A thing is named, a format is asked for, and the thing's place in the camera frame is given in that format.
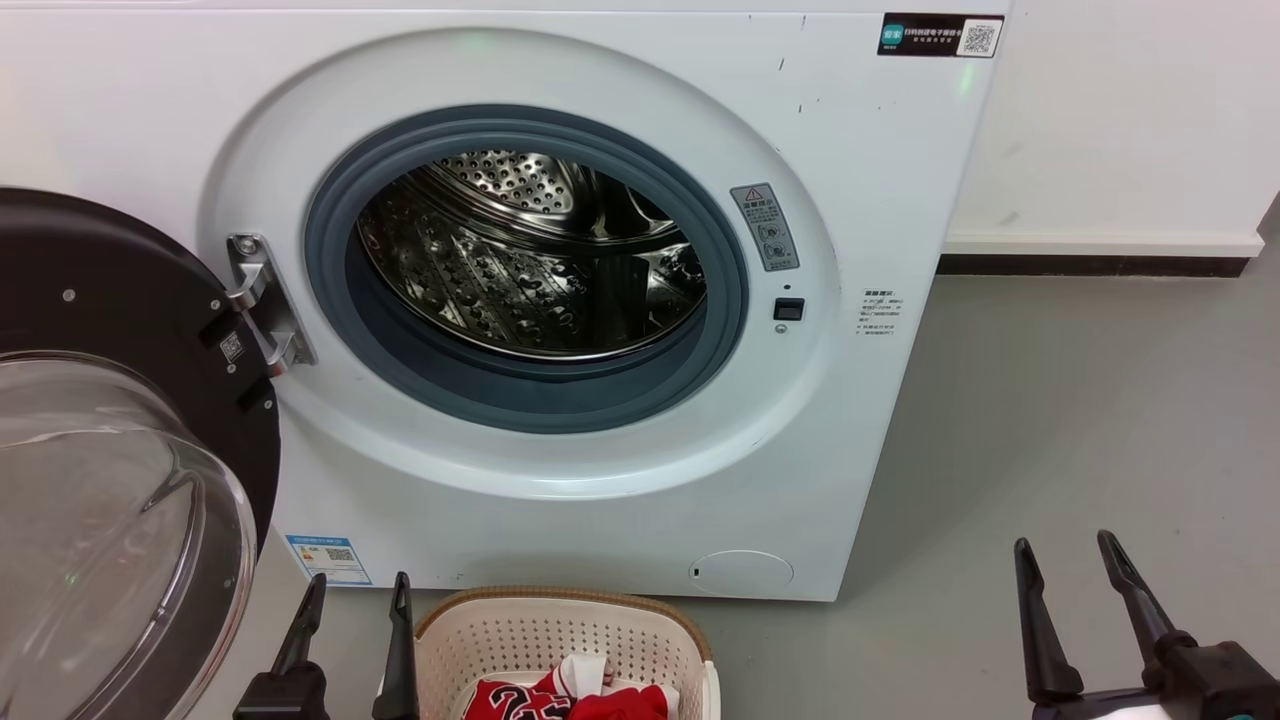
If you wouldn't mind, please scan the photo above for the grey rubber door gasket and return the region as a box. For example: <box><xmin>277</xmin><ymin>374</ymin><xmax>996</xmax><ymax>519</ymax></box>
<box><xmin>303</xmin><ymin>105</ymin><xmax>751</xmax><ymax>434</ymax></box>

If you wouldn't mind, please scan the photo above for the white front-load washing machine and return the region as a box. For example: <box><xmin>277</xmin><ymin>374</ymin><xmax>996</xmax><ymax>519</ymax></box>
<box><xmin>0</xmin><ymin>0</ymin><xmax>1011</xmax><ymax>603</ymax></box>

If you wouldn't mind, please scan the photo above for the grey warning sticker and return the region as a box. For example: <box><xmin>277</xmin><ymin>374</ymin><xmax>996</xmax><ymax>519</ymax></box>
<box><xmin>730</xmin><ymin>183</ymin><xmax>801</xmax><ymax>273</ymax></box>

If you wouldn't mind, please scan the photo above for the blue energy label sticker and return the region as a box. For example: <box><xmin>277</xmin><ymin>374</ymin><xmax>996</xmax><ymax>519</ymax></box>
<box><xmin>285</xmin><ymin>534</ymin><xmax>373</xmax><ymax>587</ymax></box>

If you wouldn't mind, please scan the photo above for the white and black baseboard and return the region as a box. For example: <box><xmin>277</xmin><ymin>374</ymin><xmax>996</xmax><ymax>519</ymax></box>
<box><xmin>940</xmin><ymin>232</ymin><xmax>1266</xmax><ymax>278</ymax></box>

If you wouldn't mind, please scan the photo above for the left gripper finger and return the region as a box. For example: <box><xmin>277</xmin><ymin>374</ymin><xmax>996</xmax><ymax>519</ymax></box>
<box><xmin>272</xmin><ymin>574</ymin><xmax>327</xmax><ymax>673</ymax></box>
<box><xmin>372</xmin><ymin>573</ymin><xmax>421</xmax><ymax>720</ymax></box>

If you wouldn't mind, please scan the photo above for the round drain filter cover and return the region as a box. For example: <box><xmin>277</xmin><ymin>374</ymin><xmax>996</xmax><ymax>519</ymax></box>
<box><xmin>690</xmin><ymin>550</ymin><xmax>795</xmax><ymax>594</ymax></box>

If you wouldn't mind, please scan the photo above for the stainless steel perforated drum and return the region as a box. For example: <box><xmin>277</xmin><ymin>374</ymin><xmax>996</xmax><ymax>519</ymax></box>
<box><xmin>357</xmin><ymin>150</ymin><xmax>708</xmax><ymax>361</ymax></box>

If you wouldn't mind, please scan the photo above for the small printed text label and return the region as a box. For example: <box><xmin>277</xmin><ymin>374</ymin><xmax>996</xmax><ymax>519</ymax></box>
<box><xmin>858</xmin><ymin>290</ymin><xmax>906</xmax><ymax>338</ymax></box>

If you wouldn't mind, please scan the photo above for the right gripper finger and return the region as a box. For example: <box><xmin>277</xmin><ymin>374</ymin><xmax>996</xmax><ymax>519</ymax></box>
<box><xmin>1098</xmin><ymin>531</ymin><xmax>1196</xmax><ymax>666</ymax></box>
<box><xmin>1015</xmin><ymin>540</ymin><xmax>1084</xmax><ymax>705</ymax></box>

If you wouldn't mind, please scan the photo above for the cream perforated laundry basket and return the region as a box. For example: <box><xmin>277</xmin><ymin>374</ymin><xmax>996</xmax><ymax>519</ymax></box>
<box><xmin>413</xmin><ymin>587</ymin><xmax>721</xmax><ymax>720</ymax></box>

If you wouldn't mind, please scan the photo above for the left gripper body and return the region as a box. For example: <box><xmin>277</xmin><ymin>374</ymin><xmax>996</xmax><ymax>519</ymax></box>
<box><xmin>233</xmin><ymin>667</ymin><xmax>331</xmax><ymax>720</ymax></box>

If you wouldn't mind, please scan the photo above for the silver metal door hinge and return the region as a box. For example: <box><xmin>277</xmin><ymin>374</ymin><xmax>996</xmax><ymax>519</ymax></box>
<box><xmin>227</xmin><ymin>233</ymin><xmax>317</xmax><ymax>378</ymax></box>

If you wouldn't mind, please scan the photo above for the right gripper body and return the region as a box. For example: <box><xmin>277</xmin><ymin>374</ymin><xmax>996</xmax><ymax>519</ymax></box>
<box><xmin>1030</xmin><ymin>640</ymin><xmax>1280</xmax><ymax>720</ymax></box>

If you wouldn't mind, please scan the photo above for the black washer door, glass bowl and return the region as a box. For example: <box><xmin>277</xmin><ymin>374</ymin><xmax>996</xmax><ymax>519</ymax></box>
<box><xmin>0</xmin><ymin>187</ymin><xmax>283</xmax><ymax>720</ymax></box>

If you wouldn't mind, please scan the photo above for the red basketball jersey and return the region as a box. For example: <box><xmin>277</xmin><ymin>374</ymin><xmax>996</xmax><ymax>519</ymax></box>
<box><xmin>462</xmin><ymin>652</ymin><xmax>681</xmax><ymax>720</ymax></box>

